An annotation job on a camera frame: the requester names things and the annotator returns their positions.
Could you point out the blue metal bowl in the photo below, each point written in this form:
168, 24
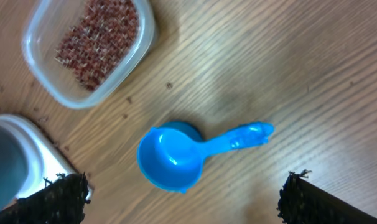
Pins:
13, 168

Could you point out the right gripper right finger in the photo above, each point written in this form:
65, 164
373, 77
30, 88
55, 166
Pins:
303, 203

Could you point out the clear plastic food container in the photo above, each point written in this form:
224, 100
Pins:
47, 24

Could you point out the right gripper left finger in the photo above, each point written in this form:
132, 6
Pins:
60, 202

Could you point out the red beans in container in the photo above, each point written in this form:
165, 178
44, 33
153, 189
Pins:
103, 36

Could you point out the blue plastic measuring scoop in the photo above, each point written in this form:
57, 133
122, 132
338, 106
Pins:
172, 156

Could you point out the white digital kitchen scale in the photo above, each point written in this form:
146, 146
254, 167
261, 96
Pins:
43, 159

